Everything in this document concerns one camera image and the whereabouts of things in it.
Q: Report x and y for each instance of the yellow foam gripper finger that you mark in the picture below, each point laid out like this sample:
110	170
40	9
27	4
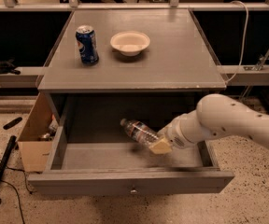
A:
161	146

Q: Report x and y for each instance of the clear plastic water bottle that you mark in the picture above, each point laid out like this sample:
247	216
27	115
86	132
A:
139	132

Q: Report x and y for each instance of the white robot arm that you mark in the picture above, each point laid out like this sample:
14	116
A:
215	116

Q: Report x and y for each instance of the silver drawer knob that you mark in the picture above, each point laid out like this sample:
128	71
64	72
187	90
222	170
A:
134	191

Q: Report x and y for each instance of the grey open top drawer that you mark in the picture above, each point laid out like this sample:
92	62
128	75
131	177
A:
92	155

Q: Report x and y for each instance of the grey wooden cabinet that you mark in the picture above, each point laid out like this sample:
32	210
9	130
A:
145	64

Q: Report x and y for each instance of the items inside cardboard box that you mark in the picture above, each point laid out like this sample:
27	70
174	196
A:
52	129

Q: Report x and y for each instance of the blue Pepsi soda can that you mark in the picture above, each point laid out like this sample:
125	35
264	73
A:
86	39

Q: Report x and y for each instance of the brown cardboard box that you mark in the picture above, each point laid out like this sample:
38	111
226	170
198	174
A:
35	153

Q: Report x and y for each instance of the small black flat object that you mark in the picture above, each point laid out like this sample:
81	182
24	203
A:
12	123

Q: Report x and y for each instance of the black bag on ledge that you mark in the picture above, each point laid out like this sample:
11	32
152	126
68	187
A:
8	67

